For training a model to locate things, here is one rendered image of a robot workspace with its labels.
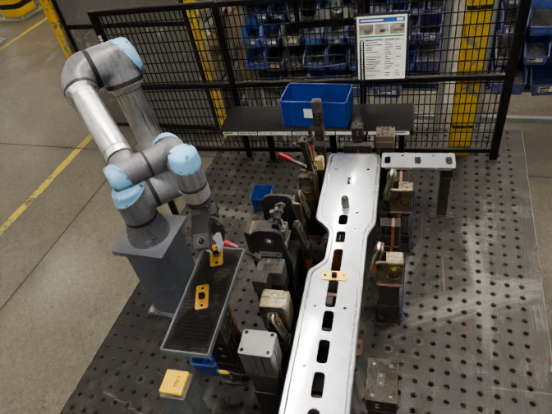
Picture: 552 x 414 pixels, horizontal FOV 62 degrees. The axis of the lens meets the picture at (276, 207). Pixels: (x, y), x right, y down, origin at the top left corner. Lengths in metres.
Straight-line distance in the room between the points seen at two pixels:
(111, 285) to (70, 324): 0.33
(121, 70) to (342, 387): 1.10
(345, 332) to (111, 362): 0.95
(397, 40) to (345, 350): 1.32
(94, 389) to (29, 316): 1.50
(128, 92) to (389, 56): 1.16
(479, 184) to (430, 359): 0.95
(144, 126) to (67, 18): 2.66
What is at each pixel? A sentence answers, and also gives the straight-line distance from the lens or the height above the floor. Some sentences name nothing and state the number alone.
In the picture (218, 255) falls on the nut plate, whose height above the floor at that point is 1.22.
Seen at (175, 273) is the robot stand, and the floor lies 0.97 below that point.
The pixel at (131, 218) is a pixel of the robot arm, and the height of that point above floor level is 1.24.
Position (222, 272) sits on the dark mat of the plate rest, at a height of 1.16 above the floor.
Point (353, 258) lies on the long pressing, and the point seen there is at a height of 1.00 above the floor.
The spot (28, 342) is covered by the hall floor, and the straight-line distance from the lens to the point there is 3.23.
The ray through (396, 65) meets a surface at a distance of 2.19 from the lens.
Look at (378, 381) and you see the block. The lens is 1.33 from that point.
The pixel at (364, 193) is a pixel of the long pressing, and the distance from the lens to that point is 1.82.
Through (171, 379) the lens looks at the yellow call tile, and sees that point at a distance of 1.27.
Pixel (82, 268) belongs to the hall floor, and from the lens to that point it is 3.43.
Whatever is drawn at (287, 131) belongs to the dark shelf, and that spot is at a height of 1.03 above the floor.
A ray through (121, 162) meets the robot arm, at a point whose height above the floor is 1.57.
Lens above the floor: 2.22
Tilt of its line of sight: 43 degrees down
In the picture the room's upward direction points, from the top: 12 degrees counter-clockwise
